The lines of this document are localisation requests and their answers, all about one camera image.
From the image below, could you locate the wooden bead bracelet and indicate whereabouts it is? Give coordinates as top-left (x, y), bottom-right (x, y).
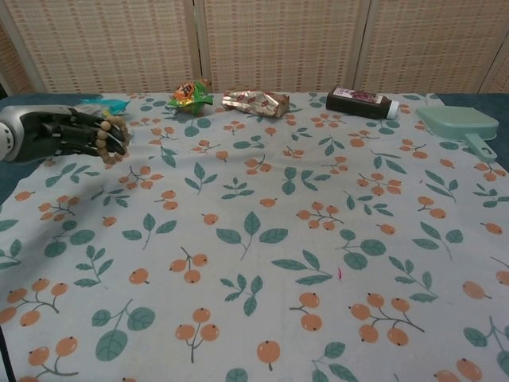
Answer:
top-left (93, 115), bottom-right (130, 168)

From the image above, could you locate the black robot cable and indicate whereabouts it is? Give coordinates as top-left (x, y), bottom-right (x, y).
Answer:
top-left (0, 325), bottom-right (15, 382)

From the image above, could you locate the gold foil snack packet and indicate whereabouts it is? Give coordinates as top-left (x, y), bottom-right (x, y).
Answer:
top-left (220, 89), bottom-right (292, 119)

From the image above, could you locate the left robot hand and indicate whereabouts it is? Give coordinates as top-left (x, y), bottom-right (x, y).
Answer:
top-left (0, 104), bottom-right (129, 163)

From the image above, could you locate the green orange snack packet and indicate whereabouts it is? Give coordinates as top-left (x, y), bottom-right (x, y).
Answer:
top-left (165, 78), bottom-right (216, 117)

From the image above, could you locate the teal clear snack bag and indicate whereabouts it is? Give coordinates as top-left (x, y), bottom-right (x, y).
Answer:
top-left (74, 95), bottom-right (132, 117)

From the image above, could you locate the floral fruit print tablecloth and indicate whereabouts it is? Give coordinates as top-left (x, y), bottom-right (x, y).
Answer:
top-left (0, 92), bottom-right (509, 382)

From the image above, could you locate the bamboo folding screen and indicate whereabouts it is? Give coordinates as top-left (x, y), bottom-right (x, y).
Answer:
top-left (0, 0), bottom-right (509, 97)

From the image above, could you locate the dark bottle white cap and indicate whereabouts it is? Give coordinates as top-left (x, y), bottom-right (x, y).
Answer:
top-left (324, 86), bottom-right (401, 120)

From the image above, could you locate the mint green dustpan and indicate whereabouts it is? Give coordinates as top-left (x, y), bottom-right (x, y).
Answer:
top-left (414, 103), bottom-right (500, 162)

